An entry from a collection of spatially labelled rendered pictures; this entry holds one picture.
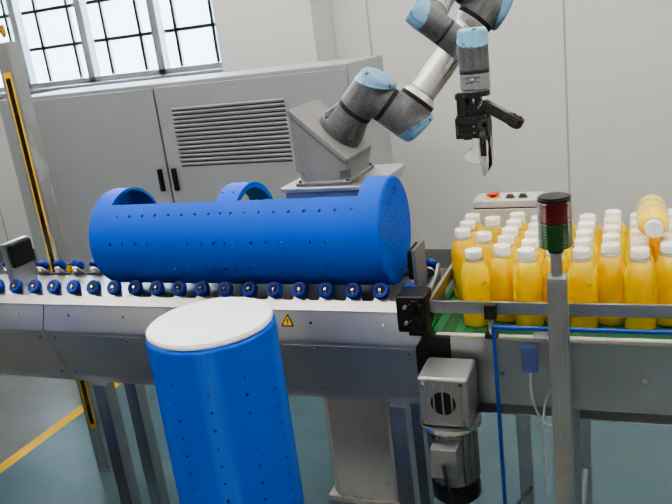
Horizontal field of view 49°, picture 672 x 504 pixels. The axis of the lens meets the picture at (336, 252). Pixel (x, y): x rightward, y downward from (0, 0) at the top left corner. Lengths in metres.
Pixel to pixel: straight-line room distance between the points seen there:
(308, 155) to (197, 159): 1.67
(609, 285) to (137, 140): 2.92
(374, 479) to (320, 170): 1.09
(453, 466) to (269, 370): 0.45
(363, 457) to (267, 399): 1.08
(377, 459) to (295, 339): 0.78
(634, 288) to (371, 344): 0.65
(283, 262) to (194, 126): 2.06
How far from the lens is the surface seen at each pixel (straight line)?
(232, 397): 1.57
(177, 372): 1.57
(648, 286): 1.71
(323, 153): 2.29
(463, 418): 1.68
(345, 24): 4.83
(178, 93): 3.92
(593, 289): 1.72
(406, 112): 2.30
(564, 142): 4.59
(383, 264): 1.83
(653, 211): 1.76
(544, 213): 1.44
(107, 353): 2.39
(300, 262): 1.90
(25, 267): 2.64
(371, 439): 2.61
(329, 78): 3.51
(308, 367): 2.05
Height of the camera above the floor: 1.61
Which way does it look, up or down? 17 degrees down
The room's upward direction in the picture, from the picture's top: 7 degrees counter-clockwise
